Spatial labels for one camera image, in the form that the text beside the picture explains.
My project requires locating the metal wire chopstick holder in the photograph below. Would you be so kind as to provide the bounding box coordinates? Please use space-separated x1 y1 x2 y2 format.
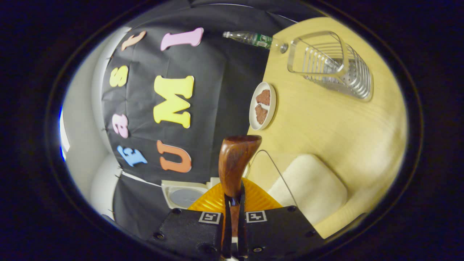
287 31 374 102

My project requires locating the clear plastic water bottle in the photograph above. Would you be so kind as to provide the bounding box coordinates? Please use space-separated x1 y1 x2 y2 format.
222 31 289 54

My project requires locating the white rice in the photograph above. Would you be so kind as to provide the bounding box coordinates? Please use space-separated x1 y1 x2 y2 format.
268 154 348 226

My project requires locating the brown wooden spoon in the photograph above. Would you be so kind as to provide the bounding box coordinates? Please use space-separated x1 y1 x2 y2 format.
218 135 262 254

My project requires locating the black backdrop cloth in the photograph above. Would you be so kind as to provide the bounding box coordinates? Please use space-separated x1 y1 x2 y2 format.
101 0 327 238

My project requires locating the white rice cooker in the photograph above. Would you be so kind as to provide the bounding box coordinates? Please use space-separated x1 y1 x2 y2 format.
161 177 221 210

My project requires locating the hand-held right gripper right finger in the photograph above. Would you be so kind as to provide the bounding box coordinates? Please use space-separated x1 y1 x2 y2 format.
237 178 325 260

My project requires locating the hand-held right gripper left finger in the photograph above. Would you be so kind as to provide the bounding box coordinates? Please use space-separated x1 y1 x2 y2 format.
147 178 232 260

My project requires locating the white round plate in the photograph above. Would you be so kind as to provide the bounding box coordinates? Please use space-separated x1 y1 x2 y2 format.
249 82 277 131

